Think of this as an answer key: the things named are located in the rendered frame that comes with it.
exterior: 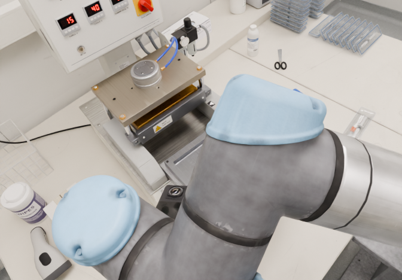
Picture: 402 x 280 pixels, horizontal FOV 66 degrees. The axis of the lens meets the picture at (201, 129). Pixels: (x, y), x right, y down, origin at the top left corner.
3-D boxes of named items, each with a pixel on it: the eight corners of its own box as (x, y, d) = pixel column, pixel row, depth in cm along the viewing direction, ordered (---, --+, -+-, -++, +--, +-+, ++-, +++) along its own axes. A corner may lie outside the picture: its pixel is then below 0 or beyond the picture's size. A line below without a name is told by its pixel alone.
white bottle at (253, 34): (247, 49, 145) (247, 22, 134) (258, 50, 144) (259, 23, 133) (246, 57, 142) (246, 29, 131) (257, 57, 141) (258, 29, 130)
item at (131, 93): (92, 99, 96) (75, 66, 86) (171, 52, 107) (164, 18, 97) (133, 144, 83) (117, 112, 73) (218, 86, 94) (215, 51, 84)
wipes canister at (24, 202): (21, 213, 104) (-7, 193, 93) (44, 196, 108) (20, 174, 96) (32, 231, 100) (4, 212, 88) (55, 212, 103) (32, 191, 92)
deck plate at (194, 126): (79, 107, 109) (78, 106, 108) (159, 60, 120) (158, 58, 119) (151, 195, 84) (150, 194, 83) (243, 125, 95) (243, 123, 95)
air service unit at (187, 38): (168, 66, 109) (158, 29, 98) (199, 46, 114) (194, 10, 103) (176, 72, 107) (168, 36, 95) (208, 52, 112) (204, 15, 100)
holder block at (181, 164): (165, 166, 84) (163, 161, 82) (220, 125, 90) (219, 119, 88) (204, 208, 75) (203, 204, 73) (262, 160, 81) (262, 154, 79)
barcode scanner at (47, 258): (24, 242, 98) (9, 233, 92) (46, 224, 101) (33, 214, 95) (53, 291, 88) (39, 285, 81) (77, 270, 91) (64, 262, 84)
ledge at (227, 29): (136, 60, 150) (133, 52, 147) (247, -13, 182) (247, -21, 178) (176, 87, 135) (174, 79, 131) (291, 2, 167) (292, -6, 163)
